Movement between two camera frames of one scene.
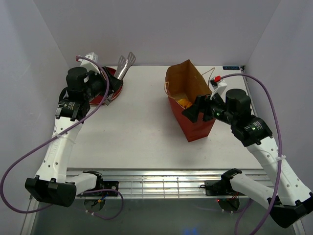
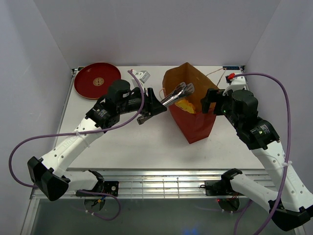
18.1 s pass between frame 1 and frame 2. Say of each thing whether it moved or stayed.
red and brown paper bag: stayed
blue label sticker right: stayed
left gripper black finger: moved
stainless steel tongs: moved
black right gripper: moved
